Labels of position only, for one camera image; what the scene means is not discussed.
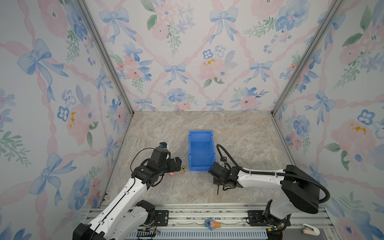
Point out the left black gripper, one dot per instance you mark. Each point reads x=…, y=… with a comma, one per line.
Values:
x=172, y=167

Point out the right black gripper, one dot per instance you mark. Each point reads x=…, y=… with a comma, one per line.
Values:
x=215, y=182

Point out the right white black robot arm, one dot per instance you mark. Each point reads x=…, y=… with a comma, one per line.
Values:
x=296, y=195

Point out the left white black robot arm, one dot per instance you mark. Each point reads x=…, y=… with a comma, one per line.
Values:
x=126, y=198

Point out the blue plastic bin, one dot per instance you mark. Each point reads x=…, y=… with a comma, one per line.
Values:
x=201, y=150

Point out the ice cream cone toy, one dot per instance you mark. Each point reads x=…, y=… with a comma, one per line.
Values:
x=212, y=224

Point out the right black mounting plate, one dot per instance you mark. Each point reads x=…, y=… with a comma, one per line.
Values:
x=259, y=218

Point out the black mounting plate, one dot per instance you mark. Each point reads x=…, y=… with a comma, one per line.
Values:
x=161, y=218
x=259, y=218

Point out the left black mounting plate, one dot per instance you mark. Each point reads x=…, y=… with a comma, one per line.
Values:
x=161, y=218

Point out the white pink stapler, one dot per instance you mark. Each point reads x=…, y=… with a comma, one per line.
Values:
x=310, y=230

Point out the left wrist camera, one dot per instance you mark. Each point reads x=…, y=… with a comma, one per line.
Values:
x=163, y=145

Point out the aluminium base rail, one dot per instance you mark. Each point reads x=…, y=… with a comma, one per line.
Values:
x=219, y=222

